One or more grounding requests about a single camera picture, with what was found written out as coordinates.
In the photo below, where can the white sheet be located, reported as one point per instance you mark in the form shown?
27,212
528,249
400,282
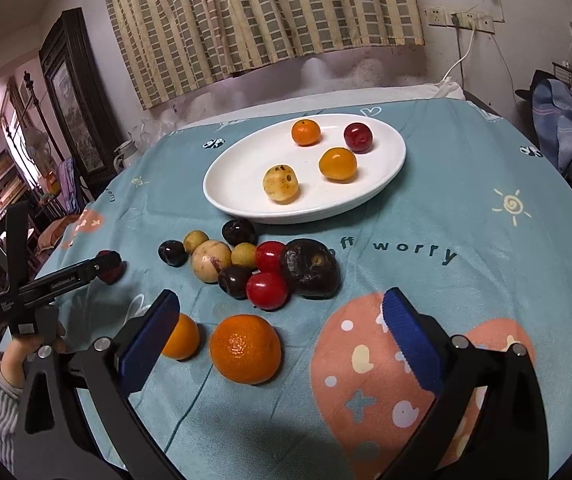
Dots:
316,97

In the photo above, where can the red cherry tomato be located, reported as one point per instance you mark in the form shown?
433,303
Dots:
269,256
267,291

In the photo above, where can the large orange mandarin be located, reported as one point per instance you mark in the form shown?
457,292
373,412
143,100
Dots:
246,347

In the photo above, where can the checked beige curtain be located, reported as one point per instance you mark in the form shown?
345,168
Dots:
266,15

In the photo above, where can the small dark red plum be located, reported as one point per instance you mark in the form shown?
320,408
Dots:
358,138

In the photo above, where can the large red plum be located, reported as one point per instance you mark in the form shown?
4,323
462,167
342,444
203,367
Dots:
110,277

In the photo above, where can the dark framed picture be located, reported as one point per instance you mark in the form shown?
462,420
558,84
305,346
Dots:
73,100

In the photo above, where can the pepino melon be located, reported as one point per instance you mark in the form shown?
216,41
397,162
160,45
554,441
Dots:
208,260

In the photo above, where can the dark purple passion fruit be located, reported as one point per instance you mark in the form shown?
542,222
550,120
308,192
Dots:
311,270

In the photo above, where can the smooth yellow-orange fruit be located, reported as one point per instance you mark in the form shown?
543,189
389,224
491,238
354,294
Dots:
184,337
337,165

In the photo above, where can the dark purple cherry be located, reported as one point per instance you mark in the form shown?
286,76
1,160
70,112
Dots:
239,231

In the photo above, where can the small orange mandarin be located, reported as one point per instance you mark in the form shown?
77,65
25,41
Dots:
306,133

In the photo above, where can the clear plastic bag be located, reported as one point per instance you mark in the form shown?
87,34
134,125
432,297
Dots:
153,129

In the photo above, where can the dark purple plum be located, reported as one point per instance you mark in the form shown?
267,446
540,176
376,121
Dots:
234,282

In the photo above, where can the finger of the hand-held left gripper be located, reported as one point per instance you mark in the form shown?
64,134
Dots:
65,278

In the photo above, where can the white wall socket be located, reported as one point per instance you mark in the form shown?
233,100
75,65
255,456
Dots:
436,16

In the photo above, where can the standing fan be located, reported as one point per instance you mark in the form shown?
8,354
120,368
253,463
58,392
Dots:
36,142

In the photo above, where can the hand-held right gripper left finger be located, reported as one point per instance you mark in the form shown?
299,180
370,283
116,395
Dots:
148,345

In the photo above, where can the white oval plate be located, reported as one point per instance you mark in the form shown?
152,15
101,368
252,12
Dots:
376,172

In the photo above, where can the small yellow-green fruit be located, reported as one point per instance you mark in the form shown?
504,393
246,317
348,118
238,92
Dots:
194,241
243,255

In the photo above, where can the person's left hand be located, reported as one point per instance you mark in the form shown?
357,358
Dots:
18,362

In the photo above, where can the blue clothing pile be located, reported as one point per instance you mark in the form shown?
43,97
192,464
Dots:
566,120

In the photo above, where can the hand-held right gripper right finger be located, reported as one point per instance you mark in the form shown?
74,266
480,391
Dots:
411,342

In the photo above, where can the yellow spotted fruit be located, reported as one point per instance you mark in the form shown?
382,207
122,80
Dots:
281,186

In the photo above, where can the white jug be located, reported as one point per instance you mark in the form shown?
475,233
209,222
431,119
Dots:
124,154

